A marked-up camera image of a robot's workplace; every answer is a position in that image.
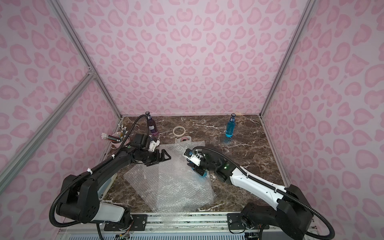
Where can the blue bottle with label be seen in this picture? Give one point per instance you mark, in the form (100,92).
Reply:
(201,172)

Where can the purple glass bottle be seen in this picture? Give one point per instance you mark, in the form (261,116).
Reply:
(152,125)

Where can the bubble wrap sheet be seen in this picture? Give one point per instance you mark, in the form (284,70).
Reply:
(180,188)
(145,181)

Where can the blue glass bottle right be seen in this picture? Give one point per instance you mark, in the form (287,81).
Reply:
(231,126)

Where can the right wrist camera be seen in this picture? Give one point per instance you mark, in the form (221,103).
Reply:
(193,158)

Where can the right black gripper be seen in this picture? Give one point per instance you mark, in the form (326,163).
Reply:
(199,169)

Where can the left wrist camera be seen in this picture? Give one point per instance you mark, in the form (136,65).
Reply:
(153,145)

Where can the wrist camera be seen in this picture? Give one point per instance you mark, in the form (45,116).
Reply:
(153,145)
(193,158)

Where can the white tape dispenser pink roll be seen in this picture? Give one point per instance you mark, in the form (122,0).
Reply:
(186,139)

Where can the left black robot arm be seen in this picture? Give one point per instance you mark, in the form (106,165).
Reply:
(78,201)

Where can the pink pen cup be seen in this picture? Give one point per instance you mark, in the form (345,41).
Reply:
(118,144)

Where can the beige masking tape roll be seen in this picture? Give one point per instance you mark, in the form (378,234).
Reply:
(179,131)

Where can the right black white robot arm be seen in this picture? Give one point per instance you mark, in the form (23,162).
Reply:
(287,208)

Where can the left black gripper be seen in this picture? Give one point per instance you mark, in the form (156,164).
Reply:
(154,157)

